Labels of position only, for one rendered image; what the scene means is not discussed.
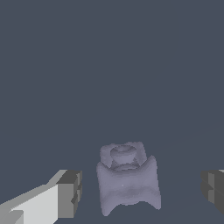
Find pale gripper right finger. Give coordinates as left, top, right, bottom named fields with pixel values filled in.
left=200, top=169, right=224, bottom=216

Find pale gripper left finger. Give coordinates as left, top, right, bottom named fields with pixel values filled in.
left=0, top=169, right=83, bottom=224

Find lavender grey blocky object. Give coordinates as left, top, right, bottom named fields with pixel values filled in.
left=95, top=141, right=162, bottom=217

